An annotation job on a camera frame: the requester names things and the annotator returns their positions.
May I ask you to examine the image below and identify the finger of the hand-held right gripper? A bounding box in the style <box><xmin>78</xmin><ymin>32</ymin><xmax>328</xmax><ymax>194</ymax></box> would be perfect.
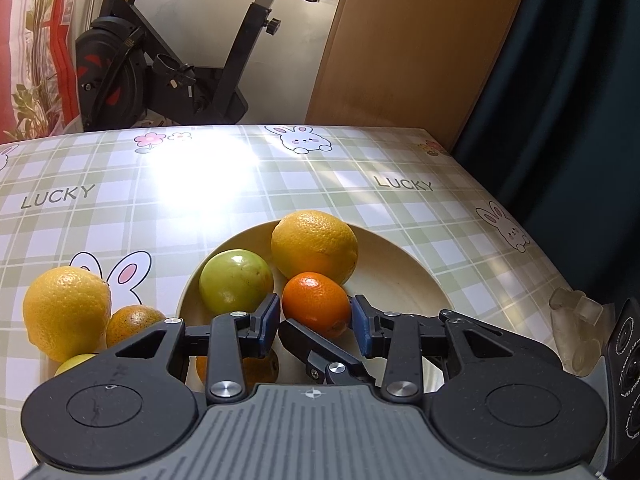
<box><xmin>278</xmin><ymin>319</ymin><xmax>377</xmax><ymax>387</ymax></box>

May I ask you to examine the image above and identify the black exercise bike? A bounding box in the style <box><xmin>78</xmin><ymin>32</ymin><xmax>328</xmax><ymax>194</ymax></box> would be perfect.
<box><xmin>75</xmin><ymin>0</ymin><xmax>337</xmax><ymax>131</ymax></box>

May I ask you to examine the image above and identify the small orange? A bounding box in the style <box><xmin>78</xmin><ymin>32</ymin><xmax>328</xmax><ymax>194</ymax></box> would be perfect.
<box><xmin>282</xmin><ymin>272</ymin><xmax>352</xmax><ymax>339</ymax></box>
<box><xmin>195</xmin><ymin>347</ymin><xmax>280</xmax><ymax>386</ymax></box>

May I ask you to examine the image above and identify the green round fruit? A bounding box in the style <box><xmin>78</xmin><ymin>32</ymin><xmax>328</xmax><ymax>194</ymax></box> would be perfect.
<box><xmin>53</xmin><ymin>353</ymin><xmax>98</xmax><ymax>378</ymax></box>
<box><xmin>198</xmin><ymin>251</ymin><xmax>275</xmax><ymax>315</ymax></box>

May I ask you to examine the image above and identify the cream plate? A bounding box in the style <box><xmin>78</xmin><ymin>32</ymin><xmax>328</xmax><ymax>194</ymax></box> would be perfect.
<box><xmin>177</xmin><ymin>219</ymin><xmax>453</xmax><ymax>391</ymax></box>

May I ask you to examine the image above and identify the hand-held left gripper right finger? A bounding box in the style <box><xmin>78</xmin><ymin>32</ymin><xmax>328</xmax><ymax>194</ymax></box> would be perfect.
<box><xmin>350</xmin><ymin>294</ymin><xmax>533</xmax><ymax>405</ymax></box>

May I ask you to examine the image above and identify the large yellow citrus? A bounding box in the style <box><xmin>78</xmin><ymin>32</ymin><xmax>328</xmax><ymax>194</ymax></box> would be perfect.
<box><xmin>270</xmin><ymin>210</ymin><xmax>360</xmax><ymax>287</ymax></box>

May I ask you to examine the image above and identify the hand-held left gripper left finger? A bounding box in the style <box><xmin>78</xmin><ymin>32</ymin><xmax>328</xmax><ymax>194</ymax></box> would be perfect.
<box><xmin>105</xmin><ymin>292</ymin><xmax>282</xmax><ymax>405</ymax></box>

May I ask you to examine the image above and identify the clear plastic corner guard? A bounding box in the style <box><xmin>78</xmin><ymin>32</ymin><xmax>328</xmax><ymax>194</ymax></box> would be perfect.
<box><xmin>549</xmin><ymin>288</ymin><xmax>613</xmax><ymax>376</ymax></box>

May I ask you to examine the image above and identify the printed wall backdrop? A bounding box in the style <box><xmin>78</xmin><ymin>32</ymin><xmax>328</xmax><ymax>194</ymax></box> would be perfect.
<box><xmin>0</xmin><ymin>0</ymin><xmax>81</xmax><ymax>146</ymax></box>

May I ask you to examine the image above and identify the green-tinged orange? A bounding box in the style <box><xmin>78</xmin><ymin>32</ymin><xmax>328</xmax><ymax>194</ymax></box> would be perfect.
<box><xmin>105</xmin><ymin>305</ymin><xmax>167</xmax><ymax>348</ymax></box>

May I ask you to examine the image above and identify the wooden board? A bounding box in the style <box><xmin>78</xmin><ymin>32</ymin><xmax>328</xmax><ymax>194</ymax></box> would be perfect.
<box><xmin>305</xmin><ymin>0</ymin><xmax>536</xmax><ymax>153</ymax></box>

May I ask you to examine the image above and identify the dark curtain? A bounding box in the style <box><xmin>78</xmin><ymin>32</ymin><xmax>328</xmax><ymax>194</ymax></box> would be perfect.
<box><xmin>452</xmin><ymin>0</ymin><xmax>640</xmax><ymax>311</ymax></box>

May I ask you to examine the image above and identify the yellow lemon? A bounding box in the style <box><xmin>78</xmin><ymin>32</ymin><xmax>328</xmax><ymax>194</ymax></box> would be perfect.
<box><xmin>22</xmin><ymin>266</ymin><xmax>112</xmax><ymax>363</ymax></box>

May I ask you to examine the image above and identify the green checked tablecloth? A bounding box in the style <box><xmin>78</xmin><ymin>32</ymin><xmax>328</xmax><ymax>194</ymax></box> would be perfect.
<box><xmin>0</xmin><ymin>124</ymin><xmax>606</xmax><ymax>396</ymax></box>

